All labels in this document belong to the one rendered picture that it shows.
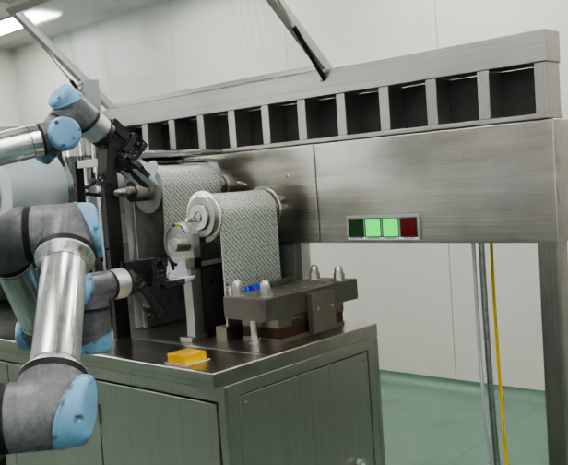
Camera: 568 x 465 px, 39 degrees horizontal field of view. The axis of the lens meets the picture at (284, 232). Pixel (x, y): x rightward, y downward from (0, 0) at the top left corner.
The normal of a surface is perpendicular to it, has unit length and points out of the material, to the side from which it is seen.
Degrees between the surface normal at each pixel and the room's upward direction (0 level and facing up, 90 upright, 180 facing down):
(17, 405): 57
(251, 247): 90
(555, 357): 90
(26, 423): 87
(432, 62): 90
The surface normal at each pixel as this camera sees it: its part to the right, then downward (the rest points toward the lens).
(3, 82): 0.74, 0.00
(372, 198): -0.66, 0.10
